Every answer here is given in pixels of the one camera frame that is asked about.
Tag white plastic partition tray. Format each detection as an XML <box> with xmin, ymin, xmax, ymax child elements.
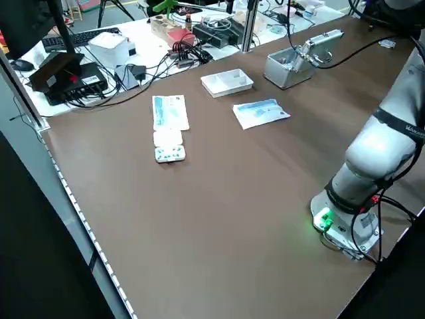
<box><xmin>200</xmin><ymin>68</ymin><xmax>254</xmax><ymax>100</ymax></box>

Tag aluminium first-aid case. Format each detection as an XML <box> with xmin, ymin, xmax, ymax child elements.
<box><xmin>263</xmin><ymin>29</ymin><xmax>346</xmax><ymax>91</ymax></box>

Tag white hinged pill box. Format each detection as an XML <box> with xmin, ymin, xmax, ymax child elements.
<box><xmin>152</xmin><ymin>128</ymin><xmax>187</xmax><ymax>165</ymax></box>

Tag long blue white packet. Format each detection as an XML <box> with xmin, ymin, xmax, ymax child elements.
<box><xmin>151</xmin><ymin>94</ymin><xmax>191</xmax><ymax>132</ymax></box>

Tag blue white flat packet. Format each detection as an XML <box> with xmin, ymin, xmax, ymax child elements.
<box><xmin>232</xmin><ymin>98</ymin><xmax>292</xmax><ymax>131</ymax></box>

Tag grey usb hub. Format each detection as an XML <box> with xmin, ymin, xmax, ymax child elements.
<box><xmin>167</xmin><ymin>49</ymin><xmax>197</xmax><ymax>70</ymax></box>

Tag grey power adapter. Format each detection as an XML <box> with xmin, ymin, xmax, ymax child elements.
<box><xmin>114</xmin><ymin>64</ymin><xmax>141</xmax><ymax>90</ymax></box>

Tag black power supply box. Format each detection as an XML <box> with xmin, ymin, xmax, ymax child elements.
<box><xmin>191</xmin><ymin>20</ymin><xmax>249</xmax><ymax>48</ymax></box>

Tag white side table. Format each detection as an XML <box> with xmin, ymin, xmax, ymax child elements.
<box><xmin>9</xmin><ymin>0</ymin><xmax>346</xmax><ymax>118</ymax></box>

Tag pink box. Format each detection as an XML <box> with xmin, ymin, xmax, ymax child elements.
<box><xmin>166</xmin><ymin>27</ymin><xmax>197</xmax><ymax>49</ymax></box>

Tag light wooden box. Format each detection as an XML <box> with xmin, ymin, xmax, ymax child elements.
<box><xmin>150</xmin><ymin>18</ymin><xmax>186</xmax><ymax>38</ymax></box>

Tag white label printer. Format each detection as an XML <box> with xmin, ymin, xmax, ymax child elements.
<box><xmin>88</xmin><ymin>31</ymin><xmax>137</xmax><ymax>70</ymax></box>

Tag green plastic plant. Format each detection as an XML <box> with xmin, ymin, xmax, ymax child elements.
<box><xmin>152</xmin><ymin>0</ymin><xmax>179</xmax><ymax>18</ymax></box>

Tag black keyboard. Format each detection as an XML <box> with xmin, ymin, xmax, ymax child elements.
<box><xmin>41</xmin><ymin>27</ymin><xmax>121</xmax><ymax>54</ymax></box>

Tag black tripod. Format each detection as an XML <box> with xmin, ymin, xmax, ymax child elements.
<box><xmin>97</xmin><ymin>0</ymin><xmax>136</xmax><ymax>29</ymax></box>

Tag black monitor stand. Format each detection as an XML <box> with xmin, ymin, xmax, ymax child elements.
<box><xmin>48</xmin><ymin>0</ymin><xmax>86</xmax><ymax>72</ymax></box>

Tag black computer mouse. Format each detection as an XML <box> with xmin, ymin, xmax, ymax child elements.
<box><xmin>11</xmin><ymin>58</ymin><xmax>36</xmax><ymax>72</ymax></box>

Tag black monitor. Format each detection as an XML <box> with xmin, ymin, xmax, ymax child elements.
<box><xmin>0</xmin><ymin>0</ymin><xmax>56</xmax><ymax>61</ymax></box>

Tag black wall plug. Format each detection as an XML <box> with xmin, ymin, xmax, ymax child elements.
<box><xmin>127</xmin><ymin>64</ymin><xmax>147</xmax><ymax>81</ymax></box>

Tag aluminium frame post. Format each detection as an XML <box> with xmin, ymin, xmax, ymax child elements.
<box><xmin>241</xmin><ymin>0</ymin><xmax>259</xmax><ymax>54</ymax></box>
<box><xmin>0</xmin><ymin>49</ymin><xmax>51</xmax><ymax>133</ymax></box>

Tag white coiled cable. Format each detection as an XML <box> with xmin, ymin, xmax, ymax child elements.
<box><xmin>201</xmin><ymin>18</ymin><xmax>232</xmax><ymax>31</ymax></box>

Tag black network switch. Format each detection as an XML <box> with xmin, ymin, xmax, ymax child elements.
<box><xmin>44</xmin><ymin>62</ymin><xmax>110</xmax><ymax>107</ymax></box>

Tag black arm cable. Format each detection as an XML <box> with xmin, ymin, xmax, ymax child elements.
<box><xmin>286</xmin><ymin>0</ymin><xmax>411</xmax><ymax>70</ymax></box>

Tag black foot cable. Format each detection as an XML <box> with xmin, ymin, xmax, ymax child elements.
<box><xmin>351</xmin><ymin>195</ymin><xmax>420</xmax><ymax>265</ymax></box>

